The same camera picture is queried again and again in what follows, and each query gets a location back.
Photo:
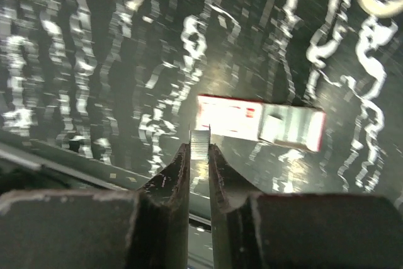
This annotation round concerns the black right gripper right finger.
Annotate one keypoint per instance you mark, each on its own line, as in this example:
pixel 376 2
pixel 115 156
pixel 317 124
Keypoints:
pixel 253 229

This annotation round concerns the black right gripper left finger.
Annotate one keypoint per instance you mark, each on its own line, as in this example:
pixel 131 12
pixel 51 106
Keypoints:
pixel 100 227

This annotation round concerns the grey staple strip piece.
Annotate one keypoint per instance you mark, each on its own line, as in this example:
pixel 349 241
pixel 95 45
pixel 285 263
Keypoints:
pixel 200 144

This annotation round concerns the staple box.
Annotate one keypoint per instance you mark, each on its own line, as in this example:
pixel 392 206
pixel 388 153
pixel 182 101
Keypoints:
pixel 282 125

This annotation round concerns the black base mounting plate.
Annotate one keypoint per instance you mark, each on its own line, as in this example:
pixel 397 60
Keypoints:
pixel 34 153

